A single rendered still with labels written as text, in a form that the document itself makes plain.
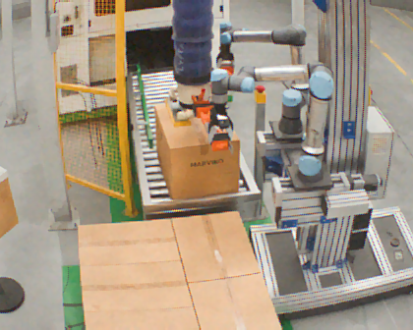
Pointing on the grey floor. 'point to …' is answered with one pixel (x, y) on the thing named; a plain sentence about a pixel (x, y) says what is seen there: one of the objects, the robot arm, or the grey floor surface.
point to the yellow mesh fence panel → (117, 117)
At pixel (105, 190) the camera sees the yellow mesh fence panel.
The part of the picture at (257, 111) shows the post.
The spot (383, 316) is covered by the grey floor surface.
